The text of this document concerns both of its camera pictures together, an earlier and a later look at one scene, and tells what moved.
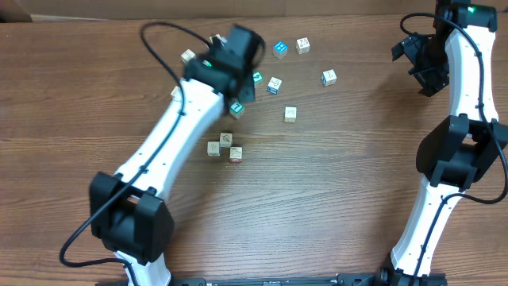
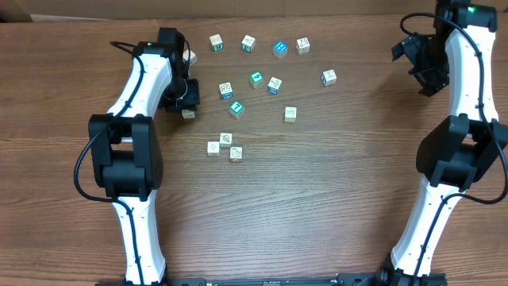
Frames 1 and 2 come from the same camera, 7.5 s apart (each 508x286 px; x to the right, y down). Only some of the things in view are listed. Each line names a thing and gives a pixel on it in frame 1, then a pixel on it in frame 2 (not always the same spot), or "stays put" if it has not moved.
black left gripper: (246, 90) → (184, 103)
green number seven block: (236, 110) stays put
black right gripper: (409, 53) stays put
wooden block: (213, 148) stays put
